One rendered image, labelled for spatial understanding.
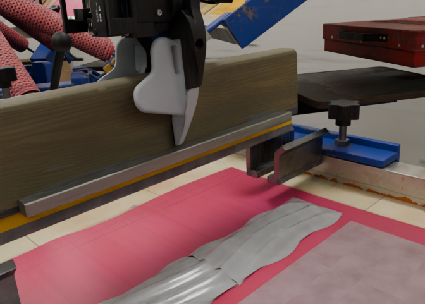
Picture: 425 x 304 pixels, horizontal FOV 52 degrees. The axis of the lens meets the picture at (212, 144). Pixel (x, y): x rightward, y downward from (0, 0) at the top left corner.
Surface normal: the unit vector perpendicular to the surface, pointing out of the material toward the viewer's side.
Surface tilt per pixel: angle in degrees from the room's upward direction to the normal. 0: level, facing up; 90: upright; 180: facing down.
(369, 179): 90
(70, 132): 88
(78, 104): 88
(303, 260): 0
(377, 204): 0
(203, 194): 0
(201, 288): 33
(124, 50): 95
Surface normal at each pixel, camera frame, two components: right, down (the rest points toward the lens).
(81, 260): -0.05, -0.95
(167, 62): 0.70, 0.10
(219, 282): 0.36, -0.66
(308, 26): -0.71, 0.26
